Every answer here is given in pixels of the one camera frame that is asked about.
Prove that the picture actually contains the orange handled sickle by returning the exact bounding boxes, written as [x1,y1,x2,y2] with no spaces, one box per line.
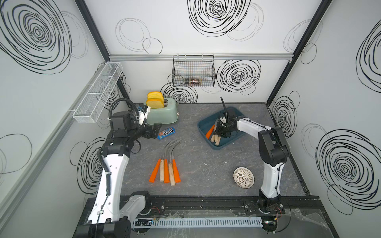
[205,125,215,139]

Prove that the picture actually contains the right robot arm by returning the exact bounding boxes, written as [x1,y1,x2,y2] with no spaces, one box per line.
[214,109,290,214]

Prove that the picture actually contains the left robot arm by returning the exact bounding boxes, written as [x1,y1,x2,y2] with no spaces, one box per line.
[73,98,162,238]

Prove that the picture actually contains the teal plastic storage box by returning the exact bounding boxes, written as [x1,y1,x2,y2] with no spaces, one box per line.
[197,110,247,150]

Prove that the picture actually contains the blue candy packet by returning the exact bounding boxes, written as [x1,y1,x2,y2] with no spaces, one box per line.
[157,127,176,140]

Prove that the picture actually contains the mint green toaster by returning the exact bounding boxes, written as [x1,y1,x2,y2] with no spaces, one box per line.
[147,98,178,125]

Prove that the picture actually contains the front toast slice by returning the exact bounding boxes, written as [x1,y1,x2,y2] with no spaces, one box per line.
[146,99,164,109]

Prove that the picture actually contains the toast slice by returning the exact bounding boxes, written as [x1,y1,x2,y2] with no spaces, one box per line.
[147,91,164,103]
[146,99,164,109]

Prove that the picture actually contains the rear toast slice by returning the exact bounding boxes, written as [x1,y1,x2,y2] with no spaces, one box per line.
[147,91,164,103]

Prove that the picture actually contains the orange sickle far left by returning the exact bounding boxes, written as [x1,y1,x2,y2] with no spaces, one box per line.
[149,159,161,183]

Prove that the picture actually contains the white round strainer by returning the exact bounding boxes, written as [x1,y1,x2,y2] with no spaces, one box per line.
[233,167,255,189]

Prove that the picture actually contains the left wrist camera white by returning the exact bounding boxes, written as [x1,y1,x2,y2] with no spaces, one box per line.
[137,104,151,126]

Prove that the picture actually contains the jar in wire basket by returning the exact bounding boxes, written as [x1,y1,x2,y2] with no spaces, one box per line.
[184,78,202,85]

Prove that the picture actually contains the white wire wall shelf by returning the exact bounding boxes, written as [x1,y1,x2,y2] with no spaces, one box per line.
[72,61,123,123]

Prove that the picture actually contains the black wire wall basket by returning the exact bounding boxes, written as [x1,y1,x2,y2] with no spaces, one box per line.
[171,55,216,87]

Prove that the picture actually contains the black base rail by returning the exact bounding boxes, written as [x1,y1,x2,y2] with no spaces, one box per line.
[86,194,323,215]

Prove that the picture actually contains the grey slotted cable duct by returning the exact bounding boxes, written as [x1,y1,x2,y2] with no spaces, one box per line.
[132,217,263,229]

